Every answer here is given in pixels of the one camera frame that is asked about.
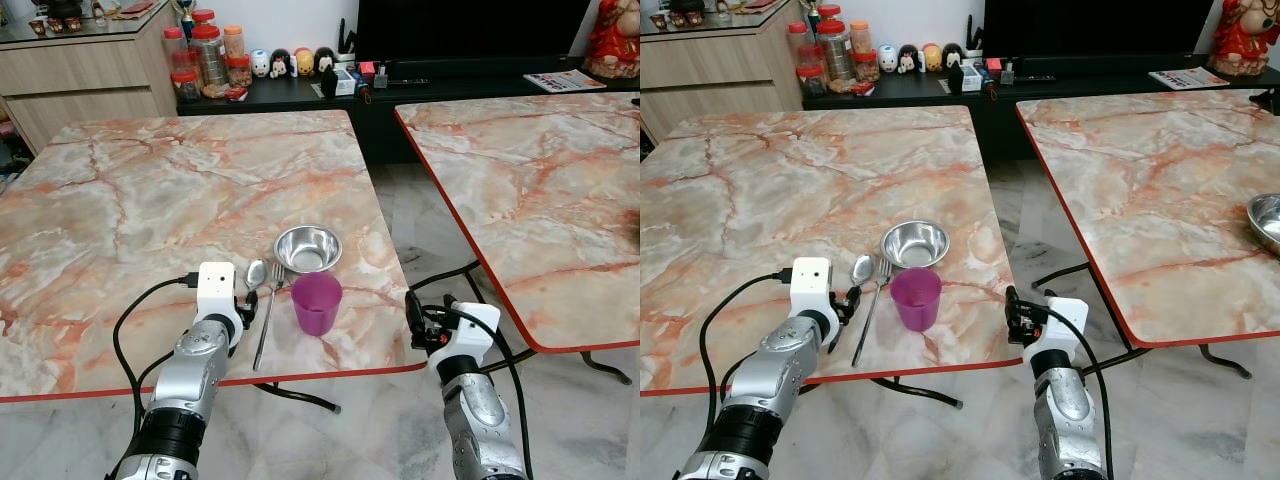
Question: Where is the marble-pattern red-edged folding table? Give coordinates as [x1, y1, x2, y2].
[0, 108, 428, 414]
[1016, 88, 1280, 380]
[394, 94, 641, 387]
[640, 104, 1022, 410]

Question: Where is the large shallow steel bowl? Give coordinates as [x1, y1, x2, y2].
[1247, 193, 1280, 256]

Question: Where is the large clear jar red lid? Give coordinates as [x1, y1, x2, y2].
[190, 24, 231, 98]
[815, 19, 857, 93]

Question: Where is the small steel bowl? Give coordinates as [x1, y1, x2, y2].
[274, 225, 343, 274]
[880, 220, 951, 269]

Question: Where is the purple plastic cup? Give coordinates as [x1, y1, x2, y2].
[291, 272, 344, 337]
[890, 267, 943, 332]

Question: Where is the black low television console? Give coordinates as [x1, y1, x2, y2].
[177, 65, 641, 166]
[800, 60, 1280, 161]

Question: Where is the red figurine statue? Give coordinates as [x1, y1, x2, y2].
[1208, 0, 1280, 78]
[583, 0, 641, 80]

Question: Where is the light wooden cabinet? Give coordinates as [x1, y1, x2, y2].
[640, 3, 807, 146]
[0, 3, 181, 156]

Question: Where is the steel fork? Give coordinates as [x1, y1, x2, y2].
[252, 262, 288, 372]
[852, 258, 894, 368]

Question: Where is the black flat television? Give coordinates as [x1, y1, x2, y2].
[356, 0, 593, 85]
[982, 0, 1217, 81]

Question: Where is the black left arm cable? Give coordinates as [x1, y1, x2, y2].
[111, 272, 202, 441]
[698, 267, 796, 441]

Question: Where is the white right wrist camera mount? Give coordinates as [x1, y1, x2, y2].
[432, 301, 502, 363]
[1030, 296, 1090, 353]

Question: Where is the white and orange magazine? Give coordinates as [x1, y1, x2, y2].
[523, 69, 608, 94]
[1149, 66, 1231, 91]

